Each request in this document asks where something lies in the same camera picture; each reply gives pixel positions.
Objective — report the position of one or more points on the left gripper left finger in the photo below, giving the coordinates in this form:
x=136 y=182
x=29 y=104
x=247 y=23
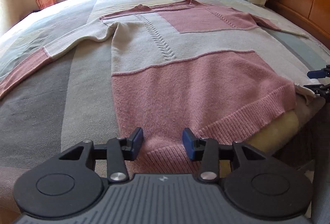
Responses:
x=77 y=178

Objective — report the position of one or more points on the pink and white knit sweater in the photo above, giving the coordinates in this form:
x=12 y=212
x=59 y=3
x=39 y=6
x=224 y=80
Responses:
x=211 y=68

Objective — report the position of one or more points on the patchwork pastel bed quilt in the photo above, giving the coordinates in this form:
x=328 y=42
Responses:
x=69 y=99

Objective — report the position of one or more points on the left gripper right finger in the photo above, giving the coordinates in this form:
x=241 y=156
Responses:
x=253 y=182

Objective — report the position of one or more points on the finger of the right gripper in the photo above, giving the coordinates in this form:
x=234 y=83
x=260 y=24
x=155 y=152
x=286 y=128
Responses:
x=317 y=74
x=320 y=90

